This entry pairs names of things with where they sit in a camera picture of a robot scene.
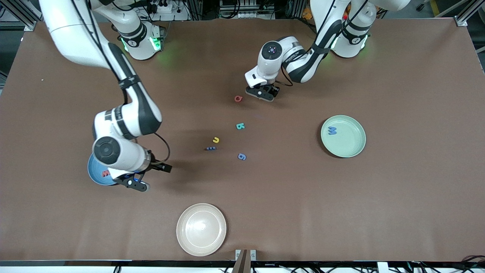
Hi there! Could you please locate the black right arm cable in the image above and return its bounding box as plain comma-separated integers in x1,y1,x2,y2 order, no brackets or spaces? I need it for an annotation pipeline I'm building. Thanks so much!
70,0,171,164

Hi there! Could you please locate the green plate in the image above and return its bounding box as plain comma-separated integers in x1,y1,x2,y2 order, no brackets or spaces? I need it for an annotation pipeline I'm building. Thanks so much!
321,115,367,158

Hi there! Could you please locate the black equipment rack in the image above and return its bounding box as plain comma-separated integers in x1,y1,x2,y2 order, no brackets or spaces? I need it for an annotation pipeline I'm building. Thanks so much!
219,0,275,19

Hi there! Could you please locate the blue plate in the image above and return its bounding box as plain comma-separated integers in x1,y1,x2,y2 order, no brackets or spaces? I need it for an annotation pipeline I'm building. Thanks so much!
87,154,118,186

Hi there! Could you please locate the aluminium frame profile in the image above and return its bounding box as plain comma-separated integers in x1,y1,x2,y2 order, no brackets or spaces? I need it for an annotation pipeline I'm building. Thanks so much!
455,0,485,27
0,0,43,31

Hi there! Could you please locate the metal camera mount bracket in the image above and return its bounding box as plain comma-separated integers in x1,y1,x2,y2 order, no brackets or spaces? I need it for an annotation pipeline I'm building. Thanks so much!
232,249,257,273

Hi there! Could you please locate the white power strip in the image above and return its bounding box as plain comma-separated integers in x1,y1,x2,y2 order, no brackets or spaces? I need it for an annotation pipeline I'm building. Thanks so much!
146,0,184,14

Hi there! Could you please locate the beige plate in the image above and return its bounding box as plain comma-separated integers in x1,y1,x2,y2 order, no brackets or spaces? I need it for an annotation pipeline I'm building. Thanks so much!
176,203,227,257

